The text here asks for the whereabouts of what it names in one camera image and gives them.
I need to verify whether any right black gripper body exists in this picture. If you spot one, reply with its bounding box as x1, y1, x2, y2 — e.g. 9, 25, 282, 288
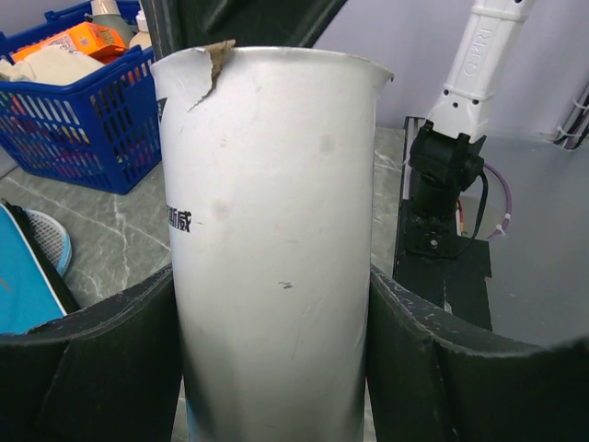
141, 0, 346, 59

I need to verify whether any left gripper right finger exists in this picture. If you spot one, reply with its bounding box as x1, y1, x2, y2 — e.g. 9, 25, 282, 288
366, 269, 588, 441

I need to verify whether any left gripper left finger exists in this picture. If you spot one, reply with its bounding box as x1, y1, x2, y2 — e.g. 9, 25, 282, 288
1, 266, 181, 441

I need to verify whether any white shuttlecock tube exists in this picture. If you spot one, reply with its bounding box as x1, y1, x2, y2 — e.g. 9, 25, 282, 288
151, 41, 393, 441

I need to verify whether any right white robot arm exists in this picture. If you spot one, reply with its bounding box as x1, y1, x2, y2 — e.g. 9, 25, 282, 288
151, 1, 532, 219

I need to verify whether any badminton racket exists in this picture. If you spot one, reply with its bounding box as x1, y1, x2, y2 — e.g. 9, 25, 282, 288
25, 209, 72, 276

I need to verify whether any white pump bottle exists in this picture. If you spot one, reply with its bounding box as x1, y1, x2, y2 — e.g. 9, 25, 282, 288
128, 9, 152, 50

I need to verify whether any grey pump bottle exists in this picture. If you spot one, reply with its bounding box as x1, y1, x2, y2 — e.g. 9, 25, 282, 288
90, 0, 133, 45

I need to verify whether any orange carton box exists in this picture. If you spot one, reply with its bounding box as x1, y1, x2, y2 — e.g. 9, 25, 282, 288
11, 22, 128, 63

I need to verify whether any blue racket cover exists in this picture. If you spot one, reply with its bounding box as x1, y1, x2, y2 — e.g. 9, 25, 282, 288
1, 200, 79, 334

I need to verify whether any beige cloth bag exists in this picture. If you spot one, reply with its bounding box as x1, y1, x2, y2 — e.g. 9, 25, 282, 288
1, 46, 104, 86

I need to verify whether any blue plastic basket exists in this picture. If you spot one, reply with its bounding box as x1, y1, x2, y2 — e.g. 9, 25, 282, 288
0, 0, 163, 195

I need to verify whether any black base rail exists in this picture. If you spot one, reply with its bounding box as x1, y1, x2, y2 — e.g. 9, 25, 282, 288
392, 117, 492, 331

